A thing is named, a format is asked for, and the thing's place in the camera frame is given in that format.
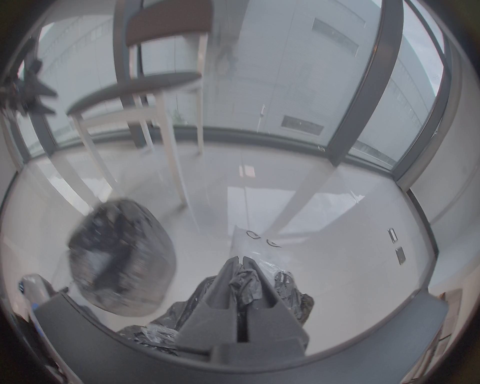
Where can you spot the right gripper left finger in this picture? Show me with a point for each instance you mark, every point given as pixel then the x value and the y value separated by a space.
pixel 206 326

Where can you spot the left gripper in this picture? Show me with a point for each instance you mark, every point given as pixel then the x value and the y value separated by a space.
pixel 18 97

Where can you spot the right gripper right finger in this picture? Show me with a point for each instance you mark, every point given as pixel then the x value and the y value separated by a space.
pixel 277 322

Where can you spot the black plastic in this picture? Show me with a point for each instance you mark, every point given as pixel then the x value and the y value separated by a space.
pixel 243 285

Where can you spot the black plastic bag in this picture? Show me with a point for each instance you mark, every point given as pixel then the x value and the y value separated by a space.
pixel 123 258

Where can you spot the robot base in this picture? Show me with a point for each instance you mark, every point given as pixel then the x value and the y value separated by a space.
pixel 35 290

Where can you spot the clear printed wrapper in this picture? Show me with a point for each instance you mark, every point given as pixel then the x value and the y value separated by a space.
pixel 247 249

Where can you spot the dark grey seat chair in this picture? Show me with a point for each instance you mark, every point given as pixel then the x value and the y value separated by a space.
pixel 165 26

